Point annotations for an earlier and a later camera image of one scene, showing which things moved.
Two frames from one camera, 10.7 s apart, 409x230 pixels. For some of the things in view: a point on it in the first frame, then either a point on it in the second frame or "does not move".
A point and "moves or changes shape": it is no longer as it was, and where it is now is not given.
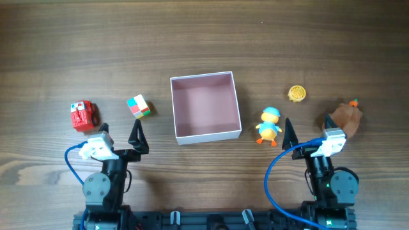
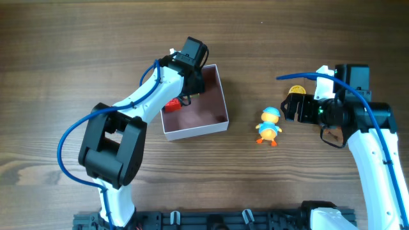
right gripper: x=290 y=139 → x=305 y=101
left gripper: x=138 y=144 → x=200 y=85
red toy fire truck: x=85 y=115 → x=173 y=105
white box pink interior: x=206 y=108 moves or changes shape
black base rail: x=241 y=220 does not move
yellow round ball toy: x=296 y=93 does not move
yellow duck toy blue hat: x=268 y=128 does not move
